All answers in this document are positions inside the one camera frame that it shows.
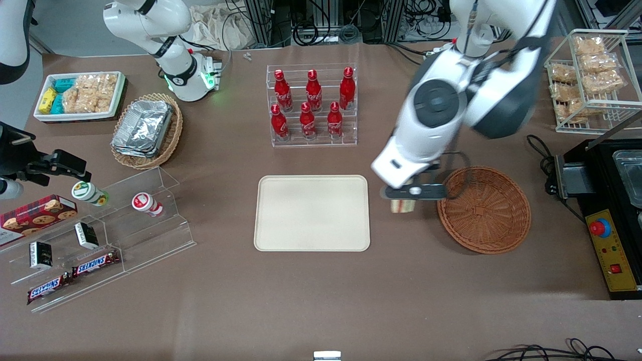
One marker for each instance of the yellow snack packet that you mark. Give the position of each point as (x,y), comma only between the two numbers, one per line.
(47,100)

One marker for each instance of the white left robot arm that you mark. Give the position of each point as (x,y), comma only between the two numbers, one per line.
(436,100)

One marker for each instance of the light wicker basket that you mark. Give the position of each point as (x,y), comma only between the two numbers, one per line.
(173,138)

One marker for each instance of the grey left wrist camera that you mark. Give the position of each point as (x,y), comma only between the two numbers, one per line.
(416,191)

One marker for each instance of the small silver white object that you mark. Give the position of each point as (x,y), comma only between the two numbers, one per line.
(327,356)

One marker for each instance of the beige cloth bag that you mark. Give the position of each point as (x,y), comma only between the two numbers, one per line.
(215,27)

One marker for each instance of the yellow emergency stop box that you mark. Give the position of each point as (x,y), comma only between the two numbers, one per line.
(614,255)

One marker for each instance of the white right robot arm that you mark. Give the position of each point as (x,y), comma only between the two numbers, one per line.
(175,60)

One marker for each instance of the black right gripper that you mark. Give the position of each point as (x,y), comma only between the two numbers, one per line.
(21,156)

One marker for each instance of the triangular sandwich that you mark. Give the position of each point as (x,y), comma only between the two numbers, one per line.
(404,206)

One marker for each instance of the clear acrylic bottle rack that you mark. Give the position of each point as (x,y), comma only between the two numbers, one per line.
(321,143)

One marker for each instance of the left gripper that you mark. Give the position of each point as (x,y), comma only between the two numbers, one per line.
(435,166)

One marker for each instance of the clear plastic container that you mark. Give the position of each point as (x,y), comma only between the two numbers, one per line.
(629,175)

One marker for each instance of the Snickers chocolate bar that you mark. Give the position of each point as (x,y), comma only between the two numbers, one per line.
(47,289)
(95,263)

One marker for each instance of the red tartan cookie box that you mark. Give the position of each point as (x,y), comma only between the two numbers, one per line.
(35,215)

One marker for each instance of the clear acrylic stepped shelf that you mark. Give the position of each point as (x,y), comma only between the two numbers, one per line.
(150,235)

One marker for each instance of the red-capped yoghurt bottle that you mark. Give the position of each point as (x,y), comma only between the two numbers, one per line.
(145,203)

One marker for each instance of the aluminium frame post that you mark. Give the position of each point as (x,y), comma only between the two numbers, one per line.
(261,22)
(393,20)

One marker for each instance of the small black white box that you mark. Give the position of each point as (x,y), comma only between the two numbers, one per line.
(86,235)
(41,254)

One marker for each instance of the red cola bottle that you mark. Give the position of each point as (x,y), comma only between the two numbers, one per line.
(307,123)
(283,93)
(280,125)
(334,123)
(347,90)
(314,93)

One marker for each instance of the black appliance base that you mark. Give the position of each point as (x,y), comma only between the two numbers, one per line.
(602,180)

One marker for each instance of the teal snack packet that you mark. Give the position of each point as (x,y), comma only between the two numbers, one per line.
(57,104)
(64,84)

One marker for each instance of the brown wicker basket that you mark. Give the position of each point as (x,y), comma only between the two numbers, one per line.
(484,210)

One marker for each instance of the beige plastic tray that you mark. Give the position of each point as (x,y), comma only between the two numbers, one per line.
(311,213)

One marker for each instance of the white rectangular snack tray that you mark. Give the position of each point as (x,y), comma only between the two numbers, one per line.
(80,116)

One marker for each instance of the clear bag of rice crackers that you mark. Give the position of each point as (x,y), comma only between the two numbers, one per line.
(90,93)

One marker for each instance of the green-capped yoghurt bottle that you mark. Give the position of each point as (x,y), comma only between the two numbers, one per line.
(88,193)

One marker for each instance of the stack of foil trays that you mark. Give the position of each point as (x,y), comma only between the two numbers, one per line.
(143,128)

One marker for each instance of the bagged fried snack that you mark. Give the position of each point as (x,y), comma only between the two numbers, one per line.
(577,110)
(599,62)
(589,45)
(604,81)
(563,73)
(568,92)

